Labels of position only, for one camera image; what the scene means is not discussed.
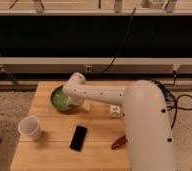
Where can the green ceramic bowl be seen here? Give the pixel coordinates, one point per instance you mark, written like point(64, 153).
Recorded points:
point(60, 100)

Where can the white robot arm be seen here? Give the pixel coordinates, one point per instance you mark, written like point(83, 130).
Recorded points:
point(147, 126)

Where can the white plastic bottle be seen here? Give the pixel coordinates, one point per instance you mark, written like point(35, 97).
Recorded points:
point(114, 111)

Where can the black smartphone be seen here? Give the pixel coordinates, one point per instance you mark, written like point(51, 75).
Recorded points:
point(78, 138)

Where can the grey metal rail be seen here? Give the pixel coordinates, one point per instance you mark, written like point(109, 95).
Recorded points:
point(97, 65)

